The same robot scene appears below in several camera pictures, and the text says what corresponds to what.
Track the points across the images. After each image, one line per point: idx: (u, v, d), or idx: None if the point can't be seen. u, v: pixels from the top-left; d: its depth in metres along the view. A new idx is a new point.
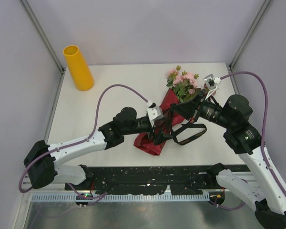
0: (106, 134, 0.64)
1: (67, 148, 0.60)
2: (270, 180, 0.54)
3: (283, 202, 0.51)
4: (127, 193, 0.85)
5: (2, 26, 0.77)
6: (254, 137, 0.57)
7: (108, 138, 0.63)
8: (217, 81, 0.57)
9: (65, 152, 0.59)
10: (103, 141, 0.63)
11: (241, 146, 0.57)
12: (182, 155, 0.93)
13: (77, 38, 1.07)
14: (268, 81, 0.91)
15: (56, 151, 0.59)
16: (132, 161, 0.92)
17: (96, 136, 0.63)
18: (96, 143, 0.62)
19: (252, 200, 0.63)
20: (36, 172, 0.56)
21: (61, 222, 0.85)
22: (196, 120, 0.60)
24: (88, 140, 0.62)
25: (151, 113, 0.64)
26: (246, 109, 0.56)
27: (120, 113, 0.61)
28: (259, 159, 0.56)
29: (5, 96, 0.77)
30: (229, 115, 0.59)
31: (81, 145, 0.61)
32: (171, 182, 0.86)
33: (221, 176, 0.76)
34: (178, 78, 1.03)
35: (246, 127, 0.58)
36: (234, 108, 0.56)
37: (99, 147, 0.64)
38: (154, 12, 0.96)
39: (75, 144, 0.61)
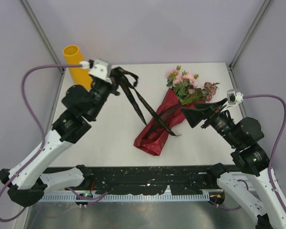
0: (62, 128, 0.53)
1: (26, 169, 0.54)
2: (274, 201, 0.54)
3: (285, 223, 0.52)
4: (127, 193, 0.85)
5: (3, 26, 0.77)
6: (262, 160, 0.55)
7: (67, 131, 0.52)
8: (239, 99, 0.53)
9: (25, 173, 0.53)
10: (60, 141, 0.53)
11: (249, 168, 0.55)
12: (183, 156, 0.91)
13: (77, 38, 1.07)
14: (268, 81, 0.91)
15: (17, 176, 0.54)
16: (131, 160, 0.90)
17: (50, 140, 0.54)
18: (52, 148, 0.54)
19: (255, 213, 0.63)
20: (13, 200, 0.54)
21: (61, 222, 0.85)
22: (204, 128, 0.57)
24: (45, 148, 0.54)
25: (97, 71, 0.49)
26: (258, 133, 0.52)
27: (66, 98, 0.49)
28: (265, 181, 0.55)
29: (5, 96, 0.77)
30: (239, 136, 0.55)
31: (41, 157, 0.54)
32: (171, 182, 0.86)
33: (222, 180, 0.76)
34: (178, 78, 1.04)
35: (254, 148, 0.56)
36: (247, 133, 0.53)
37: (62, 148, 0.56)
38: (153, 11, 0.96)
39: (32, 159, 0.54)
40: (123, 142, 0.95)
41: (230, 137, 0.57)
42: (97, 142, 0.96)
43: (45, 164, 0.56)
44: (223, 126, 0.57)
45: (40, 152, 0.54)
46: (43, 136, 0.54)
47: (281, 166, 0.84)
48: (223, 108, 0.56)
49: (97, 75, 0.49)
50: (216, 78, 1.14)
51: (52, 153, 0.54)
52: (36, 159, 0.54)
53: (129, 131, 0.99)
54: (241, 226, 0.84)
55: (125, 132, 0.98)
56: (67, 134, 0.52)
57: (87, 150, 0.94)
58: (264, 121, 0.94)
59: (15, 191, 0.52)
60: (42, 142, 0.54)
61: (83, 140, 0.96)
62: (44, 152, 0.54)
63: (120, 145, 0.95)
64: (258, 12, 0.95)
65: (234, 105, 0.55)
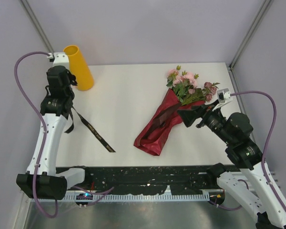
0: (51, 107, 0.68)
1: (44, 155, 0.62)
2: (270, 195, 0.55)
3: (283, 217, 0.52)
4: (127, 193, 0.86)
5: (2, 26, 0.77)
6: (255, 153, 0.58)
7: (57, 106, 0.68)
8: (227, 97, 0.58)
9: (45, 159, 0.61)
10: (59, 117, 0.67)
11: (243, 162, 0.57)
12: (183, 156, 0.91)
13: (77, 38, 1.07)
14: (268, 81, 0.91)
15: (39, 166, 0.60)
16: (131, 160, 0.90)
17: (49, 122, 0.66)
18: (55, 125, 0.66)
19: (255, 212, 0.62)
20: (46, 191, 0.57)
21: (60, 222, 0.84)
22: (199, 127, 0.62)
24: (48, 130, 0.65)
25: (62, 57, 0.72)
26: (247, 127, 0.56)
27: (49, 78, 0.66)
28: (259, 174, 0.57)
29: (5, 96, 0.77)
30: (230, 131, 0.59)
31: (49, 139, 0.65)
32: (171, 182, 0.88)
33: (222, 179, 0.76)
34: (178, 78, 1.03)
35: (247, 143, 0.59)
36: (236, 126, 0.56)
37: (61, 125, 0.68)
38: (153, 12, 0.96)
39: (44, 144, 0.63)
40: (123, 143, 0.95)
41: (223, 133, 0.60)
42: (97, 142, 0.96)
43: (56, 145, 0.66)
44: (215, 123, 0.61)
45: (47, 133, 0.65)
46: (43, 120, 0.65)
47: (281, 167, 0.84)
48: (213, 107, 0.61)
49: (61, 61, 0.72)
50: (216, 79, 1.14)
51: (56, 132, 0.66)
52: (46, 141, 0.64)
53: (129, 131, 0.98)
54: (240, 225, 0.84)
55: (125, 132, 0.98)
56: (59, 107, 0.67)
57: (86, 150, 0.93)
58: (264, 120, 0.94)
59: (48, 176, 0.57)
60: (44, 126, 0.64)
61: (83, 140, 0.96)
62: (51, 132, 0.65)
63: (120, 145, 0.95)
64: (258, 12, 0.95)
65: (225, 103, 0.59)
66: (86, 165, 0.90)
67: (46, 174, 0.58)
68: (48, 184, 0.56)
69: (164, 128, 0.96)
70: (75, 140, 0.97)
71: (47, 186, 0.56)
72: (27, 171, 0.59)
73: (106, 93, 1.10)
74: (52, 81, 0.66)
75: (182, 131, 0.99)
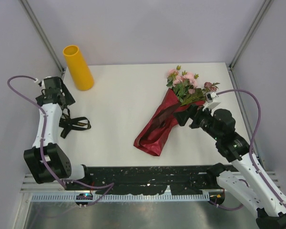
0: (46, 100, 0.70)
1: (47, 131, 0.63)
2: (261, 183, 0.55)
3: (276, 205, 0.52)
4: (127, 193, 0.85)
5: (3, 26, 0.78)
6: (243, 145, 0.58)
7: (52, 99, 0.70)
8: (214, 95, 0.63)
9: (49, 134, 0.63)
10: (55, 104, 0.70)
11: (232, 154, 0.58)
12: (182, 157, 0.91)
13: (77, 39, 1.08)
14: (268, 81, 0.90)
15: (44, 140, 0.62)
16: (131, 160, 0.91)
17: (47, 109, 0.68)
18: (53, 110, 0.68)
19: (254, 207, 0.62)
20: (56, 162, 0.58)
21: (61, 222, 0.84)
22: (192, 127, 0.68)
24: (48, 115, 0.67)
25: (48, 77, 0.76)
26: (230, 119, 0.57)
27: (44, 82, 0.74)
28: (248, 164, 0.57)
29: (5, 95, 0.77)
30: (216, 125, 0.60)
31: (49, 120, 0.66)
32: (171, 182, 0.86)
33: (222, 178, 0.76)
34: (178, 78, 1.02)
35: (235, 137, 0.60)
36: (219, 119, 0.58)
37: (58, 114, 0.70)
38: (153, 12, 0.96)
39: (45, 125, 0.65)
40: (122, 143, 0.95)
41: (211, 129, 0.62)
42: (97, 142, 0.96)
43: (56, 128, 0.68)
44: (205, 121, 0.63)
45: (46, 117, 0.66)
46: (41, 108, 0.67)
47: (281, 167, 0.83)
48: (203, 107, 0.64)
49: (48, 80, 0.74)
50: (216, 79, 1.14)
51: (55, 116, 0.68)
52: (46, 121, 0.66)
53: (129, 131, 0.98)
54: (240, 226, 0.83)
55: (125, 132, 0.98)
56: (55, 98, 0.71)
57: (86, 151, 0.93)
58: (265, 120, 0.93)
59: (54, 146, 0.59)
60: (42, 110, 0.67)
61: (83, 140, 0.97)
62: (49, 115, 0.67)
63: (120, 145, 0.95)
64: (258, 12, 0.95)
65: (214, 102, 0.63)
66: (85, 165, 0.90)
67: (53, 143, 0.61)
68: (55, 152, 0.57)
69: (164, 128, 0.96)
70: (75, 139, 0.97)
71: (55, 154, 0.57)
72: (33, 146, 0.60)
73: (106, 93, 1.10)
74: (47, 83, 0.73)
75: (182, 131, 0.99)
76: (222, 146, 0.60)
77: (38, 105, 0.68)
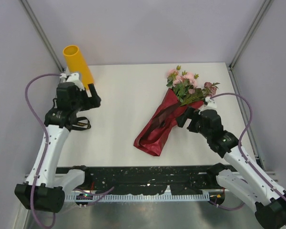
0: (54, 119, 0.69)
1: (43, 167, 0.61)
2: (251, 173, 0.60)
3: (267, 191, 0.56)
4: (127, 193, 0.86)
5: (3, 26, 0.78)
6: (231, 140, 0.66)
7: (60, 118, 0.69)
8: (209, 99, 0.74)
9: (45, 170, 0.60)
10: (62, 128, 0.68)
11: (222, 148, 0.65)
12: (183, 156, 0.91)
13: (77, 39, 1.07)
14: (268, 81, 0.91)
15: (38, 178, 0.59)
16: (131, 160, 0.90)
17: (52, 134, 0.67)
18: (56, 137, 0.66)
19: (252, 201, 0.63)
20: (44, 204, 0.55)
21: (61, 222, 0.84)
22: (189, 129, 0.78)
24: (50, 141, 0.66)
25: (73, 76, 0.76)
26: (215, 116, 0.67)
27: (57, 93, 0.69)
28: (237, 155, 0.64)
29: (5, 95, 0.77)
30: (205, 124, 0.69)
31: (50, 150, 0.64)
32: (171, 182, 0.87)
33: (221, 176, 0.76)
34: (178, 78, 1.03)
35: (224, 133, 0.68)
36: (205, 117, 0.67)
37: (63, 137, 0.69)
38: (154, 12, 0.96)
39: (45, 155, 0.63)
40: (122, 142, 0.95)
41: (203, 129, 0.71)
42: (97, 141, 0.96)
43: (56, 157, 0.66)
44: (199, 122, 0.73)
45: (47, 145, 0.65)
46: (46, 131, 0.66)
47: (281, 167, 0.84)
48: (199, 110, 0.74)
49: (72, 79, 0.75)
50: (216, 79, 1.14)
51: (57, 143, 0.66)
52: (47, 151, 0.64)
53: (129, 131, 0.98)
54: (241, 226, 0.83)
55: (125, 132, 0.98)
56: (62, 119, 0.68)
57: (87, 150, 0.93)
58: (265, 120, 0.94)
59: (46, 188, 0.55)
60: (45, 136, 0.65)
61: (83, 140, 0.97)
62: (51, 144, 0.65)
63: (120, 145, 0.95)
64: (258, 12, 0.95)
65: (210, 105, 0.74)
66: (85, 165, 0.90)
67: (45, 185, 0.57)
68: (45, 196, 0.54)
69: (164, 128, 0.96)
70: (75, 139, 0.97)
71: (45, 198, 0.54)
72: (26, 181, 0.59)
73: (105, 93, 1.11)
74: (60, 95, 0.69)
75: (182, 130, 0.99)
76: (213, 143, 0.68)
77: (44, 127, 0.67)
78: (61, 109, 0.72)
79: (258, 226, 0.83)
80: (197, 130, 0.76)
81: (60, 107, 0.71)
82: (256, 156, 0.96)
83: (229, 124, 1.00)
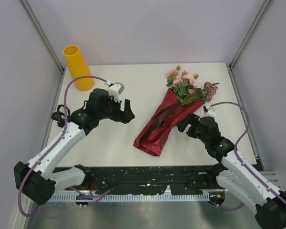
0: (77, 119, 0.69)
1: (47, 156, 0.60)
2: (248, 174, 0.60)
3: (263, 191, 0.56)
4: (127, 193, 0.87)
5: (3, 26, 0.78)
6: (228, 145, 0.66)
7: (83, 120, 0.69)
8: (209, 106, 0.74)
9: (47, 160, 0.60)
10: (80, 130, 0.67)
11: (219, 153, 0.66)
12: (183, 156, 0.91)
13: (77, 39, 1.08)
14: (268, 81, 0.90)
15: (38, 164, 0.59)
16: (131, 160, 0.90)
17: (69, 130, 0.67)
18: (71, 135, 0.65)
19: (253, 203, 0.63)
20: (31, 192, 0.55)
21: (61, 222, 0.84)
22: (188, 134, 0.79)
24: (65, 137, 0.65)
25: (115, 87, 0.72)
26: (212, 122, 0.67)
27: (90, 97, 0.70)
28: (233, 158, 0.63)
29: (5, 95, 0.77)
30: (203, 130, 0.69)
31: (61, 143, 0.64)
32: (171, 182, 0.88)
33: (221, 176, 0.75)
34: (178, 78, 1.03)
35: (221, 139, 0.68)
36: (203, 123, 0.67)
37: (77, 139, 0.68)
38: (154, 12, 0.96)
39: (54, 146, 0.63)
40: (122, 143, 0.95)
41: (201, 135, 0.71)
42: (97, 141, 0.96)
43: (63, 152, 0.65)
44: (198, 128, 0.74)
45: (61, 139, 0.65)
46: (65, 127, 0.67)
47: (281, 167, 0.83)
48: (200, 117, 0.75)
49: (113, 89, 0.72)
50: (216, 79, 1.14)
51: (70, 141, 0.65)
52: (57, 144, 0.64)
53: (128, 131, 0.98)
54: (241, 226, 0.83)
55: (125, 132, 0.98)
56: (84, 122, 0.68)
57: (87, 150, 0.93)
58: (265, 120, 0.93)
59: (40, 178, 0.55)
60: (63, 130, 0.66)
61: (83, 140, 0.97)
62: (64, 139, 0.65)
63: (120, 145, 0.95)
64: (258, 12, 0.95)
65: (210, 113, 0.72)
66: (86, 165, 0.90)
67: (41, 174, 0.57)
68: (36, 184, 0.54)
69: (164, 128, 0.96)
70: None
71: (35, 186, 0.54)
72: (27, 163, 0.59)
73: None
74: (91, 99, 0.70)
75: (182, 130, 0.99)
76: (210, 149, 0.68)
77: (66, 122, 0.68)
78: (87, 112, 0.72)
79: (258, 226, 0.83)
80: (195, 135, 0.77)
81: (87, 110, 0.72)
82: (256, 157, 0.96)
83: (229, 124, 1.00)
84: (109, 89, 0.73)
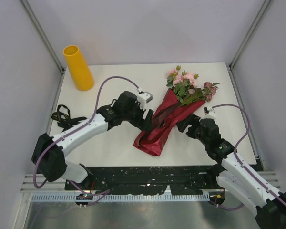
0: (105, 113, 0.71)
1: (71, 136, 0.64)
2: (247, 176, 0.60)
3: (263, 192, 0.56)
4: (127, 193, 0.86)
5: (3, 26, 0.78)
6: (228, 147, 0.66)
7: (111, 115, 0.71)
8: (209, 108, 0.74)
9: (70, 139, 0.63)
10: (106, 122, 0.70)
11: (219, 155, 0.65)
12: (183, 156, 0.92)
13: (77, 39, 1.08)
14: (268, 81, 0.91)
15: (62, 140, 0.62)
16: (131, 160, 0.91)
17: (96, 119, 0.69)
18: (97, 125, 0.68)
19: (253, 204, 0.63)
20: (47, 165, 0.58)
21: (61, 222, 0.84)
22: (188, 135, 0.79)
24: (90, 124, 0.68)
25: (144, 95, 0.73)
26: (213, 125, 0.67)
27: (121, 97, 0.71)
28: (233, 161, 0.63)
29: (5, 96, 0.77)
30: (204, 132, 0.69)
31: (86, 129, 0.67)
32: (171, 182, 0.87)
33: (221, 177, 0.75)
34: (178, 78, 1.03)
35: (222, 141, 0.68)
36: (204, 126, 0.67)
37: (100, 130, 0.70)
38: (154, 12, 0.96)
39: (79, 129, 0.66)
40: (122, 143, 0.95)
41: (202, 136, 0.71)
42: (97, 141, 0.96)
43: (85, 137, 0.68)
44: (198, 129, 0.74)
45: (86, 125, 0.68)
46: (93, 116, 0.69)
47: (281, 167, 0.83)
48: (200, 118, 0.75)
49: (142, 97, 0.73)
50: (216, 79, 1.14)
51: (94, 129, 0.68)
52: (83, 128, 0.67)
53: (128, 131, 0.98)
54: (241, 226, 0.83)
55: (125, 132, 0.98)
56: (111, 117, 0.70)
57: (87, 151, 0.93)
58: (265, 120, 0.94)
59: (60, 152, 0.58)
60: (91, 118, 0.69)
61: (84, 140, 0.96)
62: (89, 125, 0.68)
63: (120, 145, 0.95)
64: (258, 12, 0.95)
65: (211, 115, 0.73)
66: (86, 164, 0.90)
67: (62, 149, 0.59)
68: (56, 158, 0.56)
69: (164, 128, 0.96)
70: None
71: (55, 160, 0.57)
72: (52, 136, 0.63)
73: (105, 93, 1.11)
74: (120, 99, 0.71)
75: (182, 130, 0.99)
76: (210, 150, 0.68)
77: (94, 112, 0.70)
78: (114, 110, 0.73)
79: (257, 226, 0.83)
80: (196, 137, 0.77)
81: (114, 108, 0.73)
82: (256, 157, 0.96)
83: (230, 124, 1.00)
84: (139, 96, 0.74)
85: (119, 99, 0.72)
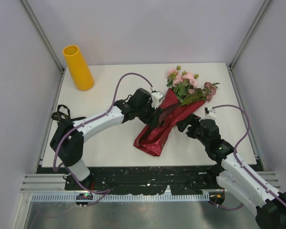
0: (121, 107, 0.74)
1: (91, 124, 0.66)
2: (247, 177, 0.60)
3: (262, 192, 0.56)
4: (127, 193, 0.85)
5: (3, 26, 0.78)
6: (228, 148, 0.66)
7: (127, 109, 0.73)
8: (209, 109, 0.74)
9: (90, 127, 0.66)
10: (122, 115, 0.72)
11: (219, 156, 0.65)
12: (183, 156, 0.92)
13: (77, 39, 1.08)
14: (268, 81, 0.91)
15: (82, 126, 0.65)
16: (131, 160, 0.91)
17: (113, 111, 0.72)
18: (114, 116, 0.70)
19: (253, 205, 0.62)
20: (67, 149, 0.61)
21: (61, 222, 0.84)
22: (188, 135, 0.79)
24: (108, 114, 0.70)
25: (157, 94, 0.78)
26: (213, 126, 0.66)
27: (137, 92, 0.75)
28: (232, 161, 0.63)
29: (5, 96, 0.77)
30: (203, 133, 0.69)
31: (104, 119, 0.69)
32: (171, 182, 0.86)
33: (221, 177, 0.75)
34: (178, 78, 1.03)
35: (221, 142, 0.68)
36: (204, 126, 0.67)
37: (116, 121, 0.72)
38: (154, 12, 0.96)
39: (97, 118, 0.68)
40: (122, 143, 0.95)
41: (202, 137, 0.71)
42: (97, 142, 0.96)
43: (103, 127, 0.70)
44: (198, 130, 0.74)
45: (104, 115, 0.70)
46: (110, 107, 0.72)
47: (281, 167, 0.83)
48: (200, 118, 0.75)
49: (156, 96, 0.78)
50: (216, 79, 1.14)
51: (111, 119, 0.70)
52: (101, 118, 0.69)
53: (129, 131, 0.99)
54: (241, 226, 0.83)
55: (125, 132, 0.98)
56: (127, 110, 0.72)
57: (87, 151, 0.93)
58: (265, 120, 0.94)
59: (80, 137, 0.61)
60: (108, 109, 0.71)
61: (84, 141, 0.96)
62: (107, 116, 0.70)
63: (120, 145, 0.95)
64: (258, 12, 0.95)
65: (211, 115, 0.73)
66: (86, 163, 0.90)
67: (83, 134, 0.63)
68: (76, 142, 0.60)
69: (164, 128, 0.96)
70: None
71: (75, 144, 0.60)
72: (73, 122, 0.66)
73: (106, 93, 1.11)
74: (136, 95, 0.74)
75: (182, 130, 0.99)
76: (210, 151, 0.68)
77: (112, 104, 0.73)
78: (129, 104, 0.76)
79: (257, 226, 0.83)
80: (195, 137, 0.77)
81: (129, 102, 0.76)
82: (256, 156, 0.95)
83: (230, 124, 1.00)
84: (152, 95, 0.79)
85: (135, 94, 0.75)
